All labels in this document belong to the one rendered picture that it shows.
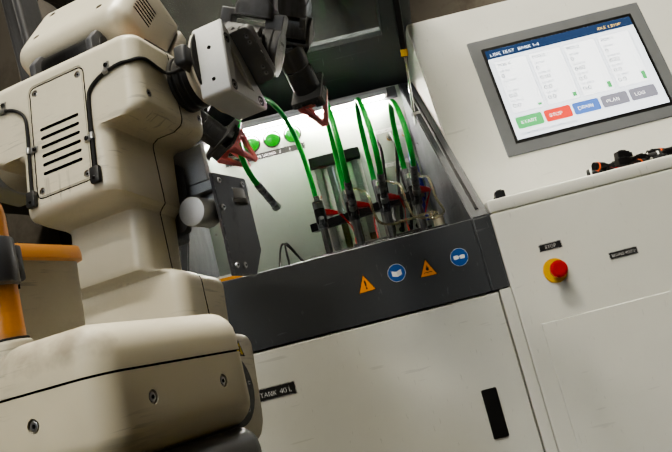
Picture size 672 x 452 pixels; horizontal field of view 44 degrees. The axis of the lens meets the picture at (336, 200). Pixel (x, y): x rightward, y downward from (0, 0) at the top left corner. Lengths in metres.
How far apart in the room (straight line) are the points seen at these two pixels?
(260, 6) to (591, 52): 1.17
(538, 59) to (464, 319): 0.79
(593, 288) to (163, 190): 0.98
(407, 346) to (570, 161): 0.66
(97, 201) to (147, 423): 0.48
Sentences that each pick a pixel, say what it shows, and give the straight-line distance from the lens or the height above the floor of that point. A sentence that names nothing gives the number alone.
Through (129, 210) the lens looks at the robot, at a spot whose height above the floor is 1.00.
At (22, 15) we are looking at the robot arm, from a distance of 1.65.
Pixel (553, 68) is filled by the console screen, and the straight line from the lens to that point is 2.25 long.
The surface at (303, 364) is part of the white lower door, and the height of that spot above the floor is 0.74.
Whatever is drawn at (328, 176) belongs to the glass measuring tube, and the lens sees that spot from 2.35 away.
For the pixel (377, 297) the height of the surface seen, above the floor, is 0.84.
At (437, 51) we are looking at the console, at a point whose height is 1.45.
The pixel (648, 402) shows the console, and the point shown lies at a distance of 1.87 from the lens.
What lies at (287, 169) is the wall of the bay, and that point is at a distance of 2.37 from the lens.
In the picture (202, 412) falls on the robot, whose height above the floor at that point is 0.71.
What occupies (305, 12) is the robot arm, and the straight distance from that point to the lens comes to 1.64.
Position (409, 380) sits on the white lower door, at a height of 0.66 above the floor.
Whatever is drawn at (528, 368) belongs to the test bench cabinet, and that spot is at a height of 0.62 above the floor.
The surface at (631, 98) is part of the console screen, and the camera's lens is 2.24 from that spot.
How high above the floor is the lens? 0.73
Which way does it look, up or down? 11 degrees up
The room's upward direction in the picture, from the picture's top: 14 degrees counter-clockwise
